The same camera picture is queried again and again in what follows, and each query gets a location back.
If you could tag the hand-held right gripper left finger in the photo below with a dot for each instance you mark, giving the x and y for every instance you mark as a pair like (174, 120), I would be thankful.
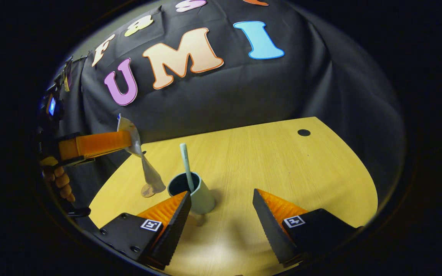
(173, 234)

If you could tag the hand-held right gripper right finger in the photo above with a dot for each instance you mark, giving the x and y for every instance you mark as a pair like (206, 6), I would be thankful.
(271, 230)

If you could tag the black clamp stand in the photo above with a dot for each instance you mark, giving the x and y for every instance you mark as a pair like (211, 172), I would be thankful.
(65, 74)

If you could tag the wooden desktop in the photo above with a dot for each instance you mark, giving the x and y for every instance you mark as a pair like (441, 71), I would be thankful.
(282, 165)

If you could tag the pale green toothbrush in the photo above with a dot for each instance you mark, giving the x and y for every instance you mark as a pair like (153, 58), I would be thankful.
(185, 161)

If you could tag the white toothpaste tube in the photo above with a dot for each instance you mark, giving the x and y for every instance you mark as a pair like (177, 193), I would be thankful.
(150, 174)

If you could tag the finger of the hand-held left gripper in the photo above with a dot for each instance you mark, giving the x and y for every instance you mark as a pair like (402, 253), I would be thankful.
(98, 143)

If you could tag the black backdrop cloth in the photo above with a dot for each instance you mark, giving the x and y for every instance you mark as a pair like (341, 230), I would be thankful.
(244, 92)

